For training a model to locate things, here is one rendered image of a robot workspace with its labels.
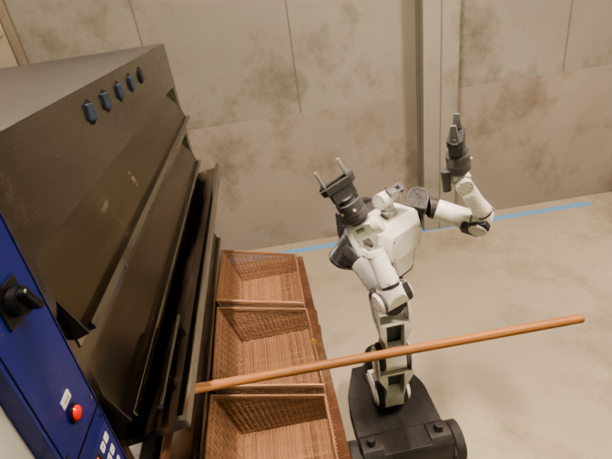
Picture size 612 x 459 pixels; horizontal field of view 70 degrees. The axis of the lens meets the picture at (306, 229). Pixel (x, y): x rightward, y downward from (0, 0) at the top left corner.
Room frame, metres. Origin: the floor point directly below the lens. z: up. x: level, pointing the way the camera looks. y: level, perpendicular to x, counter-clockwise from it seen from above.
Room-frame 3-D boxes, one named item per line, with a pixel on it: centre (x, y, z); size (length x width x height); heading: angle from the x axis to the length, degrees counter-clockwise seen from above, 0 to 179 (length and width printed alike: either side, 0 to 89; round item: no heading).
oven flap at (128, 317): (1.60, 0.54, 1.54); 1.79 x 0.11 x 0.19; 3
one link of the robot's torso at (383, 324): (1.60, -0.33, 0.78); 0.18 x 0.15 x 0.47; 94
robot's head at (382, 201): (1.58, -0.34, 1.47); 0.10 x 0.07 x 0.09; 129
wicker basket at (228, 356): (1.64, 0.27, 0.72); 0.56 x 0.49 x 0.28; 4
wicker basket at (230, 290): (2.24, 0.32, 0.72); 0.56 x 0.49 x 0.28; 2
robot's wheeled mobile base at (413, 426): (1.69, -0.32, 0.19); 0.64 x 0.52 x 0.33; 4
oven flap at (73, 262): (1.60, 0.54, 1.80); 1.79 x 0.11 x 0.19; 3
